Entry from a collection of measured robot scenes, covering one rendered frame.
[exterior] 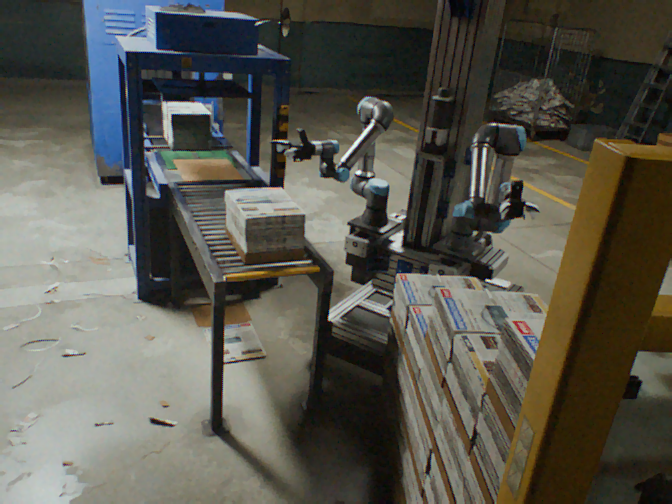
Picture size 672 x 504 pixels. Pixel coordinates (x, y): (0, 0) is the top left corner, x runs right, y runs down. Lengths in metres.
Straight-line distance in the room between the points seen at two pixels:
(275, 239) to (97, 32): 3.61
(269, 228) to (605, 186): 2.06
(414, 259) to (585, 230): 2.44
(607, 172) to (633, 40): 9.84
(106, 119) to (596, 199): 5.52
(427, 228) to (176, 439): 1.63
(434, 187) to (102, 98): 3.69
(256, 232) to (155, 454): 1.09
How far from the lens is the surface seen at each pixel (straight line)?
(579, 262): 0.80
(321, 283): 2.76
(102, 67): 5.97
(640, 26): 10.55
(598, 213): 0.77
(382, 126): 3.10
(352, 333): 3.42
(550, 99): 10.20
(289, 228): 2.72
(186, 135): 4.51
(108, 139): 6.10
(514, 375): 1.48
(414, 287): 2.62
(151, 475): 2.86
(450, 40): 3.14
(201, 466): 2.87
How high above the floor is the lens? 1.99
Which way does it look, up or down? 24 degrees down
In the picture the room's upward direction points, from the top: 6 degrees clockwise
